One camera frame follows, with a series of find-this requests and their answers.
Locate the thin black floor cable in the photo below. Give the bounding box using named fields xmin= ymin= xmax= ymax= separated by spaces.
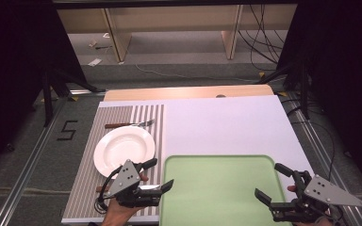
xmin=290 ymin=99 xmax=337 ymax=183

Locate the black curtain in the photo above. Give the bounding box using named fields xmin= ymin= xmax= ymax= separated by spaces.
xmin=0 ymin=0 xmax=89 ymax=180
xmin=276 ymin=0 xmax=362 ymax=201

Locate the white floor cable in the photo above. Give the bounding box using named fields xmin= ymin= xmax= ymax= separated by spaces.
xmin=134 ymin=63 xmax=259 ymax=84

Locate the white paper sheet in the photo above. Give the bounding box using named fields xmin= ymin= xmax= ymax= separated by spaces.
xmin=87 ymin=57 xmax=104 ymax=68

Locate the tangle of black cables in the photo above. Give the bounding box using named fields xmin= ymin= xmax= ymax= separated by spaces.
xmin=238 ymin=4 xmax=288 ymax=73

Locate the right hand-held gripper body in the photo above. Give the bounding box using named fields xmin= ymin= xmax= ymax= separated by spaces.
xmin=271 ymin=170 xmax=362 ymax=224

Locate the person's right hand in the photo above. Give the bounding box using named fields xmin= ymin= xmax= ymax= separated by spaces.
xmin=287 ymin=185 xmax=336 ymax=226

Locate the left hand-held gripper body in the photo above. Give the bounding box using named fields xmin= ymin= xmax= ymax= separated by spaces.
xmin=107 ymin=159 xmax=163 ymax=209

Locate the person's left hand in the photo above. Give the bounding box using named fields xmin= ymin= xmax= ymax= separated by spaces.
xmin=101 ymin=171 xmax=150 ymax=226

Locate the grey striped placemat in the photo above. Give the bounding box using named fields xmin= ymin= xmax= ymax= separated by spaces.
xmin=61 ymin=104 xmax=166 ymax=220

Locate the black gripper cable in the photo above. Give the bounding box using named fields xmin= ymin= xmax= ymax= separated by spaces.
xmin=326 ymin=205 xmax=345 ymax=226
xmin=94 ymin=165 xmax=123 ymax=217

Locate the black metal stand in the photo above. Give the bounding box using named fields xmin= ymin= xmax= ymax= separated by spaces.
xmin=41 ymin=69 xmax=107 ymax=128
xmin=256 ymin=57 xmax=311 ymax=121

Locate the light green tray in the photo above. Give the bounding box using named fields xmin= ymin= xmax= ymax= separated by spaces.
xmin=158 ymin=154 xmax=292 ymax=226

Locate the aluminium rail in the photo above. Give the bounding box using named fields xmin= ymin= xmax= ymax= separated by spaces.
xmin=0 ymin=96 xmax=70 ymax=226
xmin=281 ymin=91 xmax=362 ymax=226

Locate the white round plate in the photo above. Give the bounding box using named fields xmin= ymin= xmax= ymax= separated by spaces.
xmin=93 ymin=125 xmax=156 ymax=179

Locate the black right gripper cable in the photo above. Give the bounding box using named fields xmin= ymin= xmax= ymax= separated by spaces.
xmin=326 ymin=205 xmax=345 ymax=226

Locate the wooden-handled fork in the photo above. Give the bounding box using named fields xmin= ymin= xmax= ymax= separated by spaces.
xmin=104 ymin=119 xmax=156 ymax=130

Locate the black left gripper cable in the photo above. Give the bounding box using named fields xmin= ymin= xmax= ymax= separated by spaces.
xmin=94 ymin=165 xmax=123 ymax=217

